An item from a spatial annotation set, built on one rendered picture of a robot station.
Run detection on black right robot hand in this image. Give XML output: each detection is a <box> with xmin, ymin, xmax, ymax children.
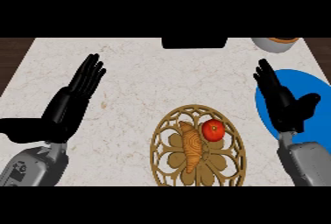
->
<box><xmin>253</xmin><ymin>58</ymin><xmax>323</xmax><ymax>134</ymax></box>

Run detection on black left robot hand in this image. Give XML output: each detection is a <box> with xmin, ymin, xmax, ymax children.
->
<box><xmin>0</xmin><ymin>52</ymin><xmax>108</xmax><ymax>144</ymax></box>

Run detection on blue round plate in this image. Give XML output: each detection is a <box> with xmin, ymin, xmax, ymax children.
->
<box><xmin>255</xmin><ymin>68</ymin><xmax>331</xmax><ymax>147</ymax></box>

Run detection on golden openwork round placemat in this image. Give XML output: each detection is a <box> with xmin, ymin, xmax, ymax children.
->
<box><xmin>150</xmin><ymin>103</ymin><xmax>247</xmax><ymax>187</ymax></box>

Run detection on golden brown croissant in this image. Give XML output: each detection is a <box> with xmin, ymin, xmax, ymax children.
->
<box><xmin>178</xmin><ymin>120</ymin><xmax>206</xmax><ymax>175</ymax></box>

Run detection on red tomato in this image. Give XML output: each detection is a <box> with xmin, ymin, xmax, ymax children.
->
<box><xmin>201</xmin><ymin>118</ymin><xmax>227</xmax><ymax>143</ymax></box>

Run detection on grey pot with orange rim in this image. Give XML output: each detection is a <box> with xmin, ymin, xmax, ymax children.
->
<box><xmin>252</xmin><ymin>37</ymin><xmax>302</xmax><ymax>54</ymax></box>

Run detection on black box appliance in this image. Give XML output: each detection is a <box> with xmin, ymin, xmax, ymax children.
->
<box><xmin>160</xmin><ymin>37</ymin><xmax>230</xmax><ymax>50</ymax></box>

